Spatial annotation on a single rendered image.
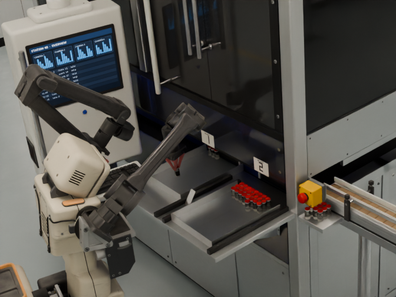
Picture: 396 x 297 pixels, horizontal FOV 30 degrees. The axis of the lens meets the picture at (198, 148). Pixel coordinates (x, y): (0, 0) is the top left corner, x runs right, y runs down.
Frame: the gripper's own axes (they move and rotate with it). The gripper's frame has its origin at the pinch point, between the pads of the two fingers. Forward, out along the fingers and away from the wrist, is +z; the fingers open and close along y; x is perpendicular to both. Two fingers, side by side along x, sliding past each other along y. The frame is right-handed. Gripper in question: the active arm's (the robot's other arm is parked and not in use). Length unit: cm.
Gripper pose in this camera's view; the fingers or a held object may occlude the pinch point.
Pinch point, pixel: (176, 167)
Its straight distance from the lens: 309.7
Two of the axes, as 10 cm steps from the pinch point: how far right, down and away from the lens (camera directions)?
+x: -7.8, -2.3, 5.8
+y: 6.1, -5.0, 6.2
